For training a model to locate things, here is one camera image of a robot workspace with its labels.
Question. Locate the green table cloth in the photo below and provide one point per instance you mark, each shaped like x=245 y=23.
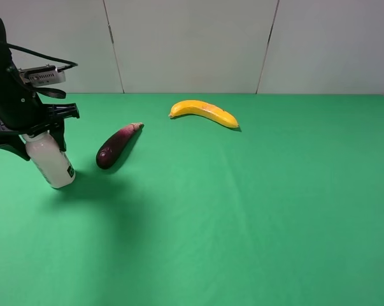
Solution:
x=289 y=210

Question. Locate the white milk bottle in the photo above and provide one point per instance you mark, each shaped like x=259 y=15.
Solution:
x=53 y=163

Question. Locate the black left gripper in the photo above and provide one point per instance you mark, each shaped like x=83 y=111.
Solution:
x=21 y=108

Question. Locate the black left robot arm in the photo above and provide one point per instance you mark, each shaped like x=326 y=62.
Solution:
x=49 y=91

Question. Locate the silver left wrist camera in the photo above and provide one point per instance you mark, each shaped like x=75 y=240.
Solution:
x=42 y=76

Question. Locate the purple eggplant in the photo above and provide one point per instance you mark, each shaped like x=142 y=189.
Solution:
x=118 y=146

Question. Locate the yellow banana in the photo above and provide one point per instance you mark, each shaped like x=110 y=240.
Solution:
x=203 y=109

